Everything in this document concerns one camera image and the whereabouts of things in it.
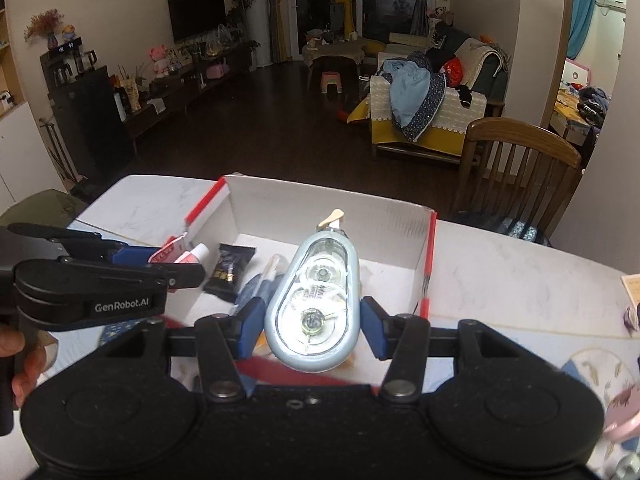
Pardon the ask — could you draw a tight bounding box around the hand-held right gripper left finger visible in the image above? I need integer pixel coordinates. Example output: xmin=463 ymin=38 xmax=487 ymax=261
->
xmin=132 ymin=297 xmax=267 ymax=405

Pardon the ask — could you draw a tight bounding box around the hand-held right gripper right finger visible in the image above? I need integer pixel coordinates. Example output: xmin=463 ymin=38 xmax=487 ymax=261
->
xmin=360 ymin=296 xmax=501 ymax=405

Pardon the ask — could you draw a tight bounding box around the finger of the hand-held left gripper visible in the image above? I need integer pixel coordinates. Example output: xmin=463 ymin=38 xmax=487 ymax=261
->
xmin=57 ymin=256 xmax=207 ymax=292
xmin=7 ymin=223 xmax=162 ymax=264

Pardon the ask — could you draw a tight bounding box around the pink striped tube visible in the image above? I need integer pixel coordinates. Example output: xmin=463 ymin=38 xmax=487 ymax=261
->
xmin=149 ymin=234 xmax=212 ymax=293

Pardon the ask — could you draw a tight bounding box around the black snack packet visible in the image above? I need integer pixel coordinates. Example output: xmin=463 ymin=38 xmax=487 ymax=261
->
xmin=202 ymin=243 xmax=257 ymax=304

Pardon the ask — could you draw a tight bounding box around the white blue tube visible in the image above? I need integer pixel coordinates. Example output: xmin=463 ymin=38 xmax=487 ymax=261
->
xmin=234 ymin=254 xmax=287 ymax=318

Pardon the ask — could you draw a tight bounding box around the grey blue correction tape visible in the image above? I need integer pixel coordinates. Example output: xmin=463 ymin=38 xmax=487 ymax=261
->
xmin=263 ymin=208 xmax=361 ymax=374

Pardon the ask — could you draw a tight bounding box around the red cardboard box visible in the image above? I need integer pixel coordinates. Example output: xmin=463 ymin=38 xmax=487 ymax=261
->
xmin=165 ymin=174 xmax=439 ymax=390

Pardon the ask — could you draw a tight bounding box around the person's left hand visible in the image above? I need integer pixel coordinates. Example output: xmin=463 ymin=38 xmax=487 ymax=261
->
xmin=0 ymin=332 xmax=49 ymax=409

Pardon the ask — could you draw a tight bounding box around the olive green chair back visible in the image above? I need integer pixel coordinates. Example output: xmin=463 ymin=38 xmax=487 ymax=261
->
xmin=0 ymin=189 xmax=91 ymax=229

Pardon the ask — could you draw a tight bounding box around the black tea cabinet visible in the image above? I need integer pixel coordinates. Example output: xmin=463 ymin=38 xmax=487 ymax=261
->
xmin=40 ymin=50 xmax=136 ymax=183

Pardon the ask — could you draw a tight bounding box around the white cabinet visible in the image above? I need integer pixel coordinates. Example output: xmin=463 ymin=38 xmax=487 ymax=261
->
xmin=0 ymin=100 xmax=66 ymax=202

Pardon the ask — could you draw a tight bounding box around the dark television cabinet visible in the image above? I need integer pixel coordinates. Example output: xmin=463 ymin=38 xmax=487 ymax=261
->
xmin=122 ymin=42 xmax=251 ymax=141

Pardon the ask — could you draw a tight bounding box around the pink plush toy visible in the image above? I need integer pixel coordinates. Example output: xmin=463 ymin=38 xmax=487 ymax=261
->
xmin=150 ymin=46 xmax=174 ymax=79

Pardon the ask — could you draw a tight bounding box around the bench with white lace cover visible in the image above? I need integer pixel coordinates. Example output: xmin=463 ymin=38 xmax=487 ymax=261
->
xmin=347 ymin=72 xmax=493 ymax=161

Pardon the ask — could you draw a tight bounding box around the blue mountain print table mat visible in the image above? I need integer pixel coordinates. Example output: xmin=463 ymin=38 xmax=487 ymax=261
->
xmin=97 ymin=320 xmax=640 ymax=441

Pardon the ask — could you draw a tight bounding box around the wooden chair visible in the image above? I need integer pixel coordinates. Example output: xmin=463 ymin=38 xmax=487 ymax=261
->
xmin=452 ymin=117 xmax=584 ymax=247

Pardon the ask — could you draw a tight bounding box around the pile of blue clothes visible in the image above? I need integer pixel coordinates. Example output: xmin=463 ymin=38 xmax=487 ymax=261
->
xmin=382 ymin=52 xmax=448 ymax=143

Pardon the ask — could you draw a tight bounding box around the pink stool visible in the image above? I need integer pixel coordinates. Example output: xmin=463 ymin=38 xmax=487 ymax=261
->
xmin=318 ymin=71 xmax=345 ymax=95

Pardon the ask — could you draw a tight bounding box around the vase of dried flowers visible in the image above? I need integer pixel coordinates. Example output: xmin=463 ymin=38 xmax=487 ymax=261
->
xmin=24 ymin=9 xmax=65 ymax=51

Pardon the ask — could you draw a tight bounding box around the black television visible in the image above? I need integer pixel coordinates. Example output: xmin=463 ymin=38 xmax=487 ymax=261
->
xmin=166 ymin=0 xmax=225 ymax=43

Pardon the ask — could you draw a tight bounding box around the beige card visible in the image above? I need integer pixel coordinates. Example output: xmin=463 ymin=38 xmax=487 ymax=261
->
xmin=621 ymin=274 xmax=640 ymax=311

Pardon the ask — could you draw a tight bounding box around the pink mug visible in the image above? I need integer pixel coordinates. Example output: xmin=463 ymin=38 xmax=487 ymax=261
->
xmin=602 ymin=402 xmax=640 ymax=445

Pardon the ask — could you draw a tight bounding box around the low coffee table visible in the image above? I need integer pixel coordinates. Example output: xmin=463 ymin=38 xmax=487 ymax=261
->
xmin=301 ymin=40 xmax=368 ymax=68

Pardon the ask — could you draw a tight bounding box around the red bag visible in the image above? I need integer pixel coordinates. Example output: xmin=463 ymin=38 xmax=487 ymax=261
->
xmin=445 ymin=57 xmax=469 ymax=86

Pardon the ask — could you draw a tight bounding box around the white tower air conditioner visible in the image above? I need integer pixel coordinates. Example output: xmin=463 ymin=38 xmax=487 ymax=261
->
xmin=248 ymin=0 xmax=273 ymax=68

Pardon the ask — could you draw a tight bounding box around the green potted plant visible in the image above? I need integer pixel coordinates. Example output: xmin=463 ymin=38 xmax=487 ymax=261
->
xmin=227 ymin=0 xmax=261 ymax=51

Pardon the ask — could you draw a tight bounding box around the grey sofa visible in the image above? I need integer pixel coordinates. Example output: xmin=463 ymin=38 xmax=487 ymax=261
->
xmin=430 ymin=22 xmax=511 ymax=106

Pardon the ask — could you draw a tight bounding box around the pink bed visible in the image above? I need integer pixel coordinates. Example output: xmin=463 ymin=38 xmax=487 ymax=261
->
xmin=550 ymin=57 xmax=613 ymax=136

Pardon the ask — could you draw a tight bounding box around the yellow giraffe toy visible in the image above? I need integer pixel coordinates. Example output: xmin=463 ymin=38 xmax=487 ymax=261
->
xmin=334 ymin=0 xmax=357 ymax=41

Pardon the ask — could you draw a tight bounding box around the blue curtain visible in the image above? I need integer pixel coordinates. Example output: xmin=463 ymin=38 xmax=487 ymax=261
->
xmin=567 ymin=0 xmax=599 ymax=61

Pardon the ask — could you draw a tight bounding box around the wooden wall shelf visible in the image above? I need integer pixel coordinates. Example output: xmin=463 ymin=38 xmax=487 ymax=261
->
xmin=0 ymin=10 xmax=26 ymax=116

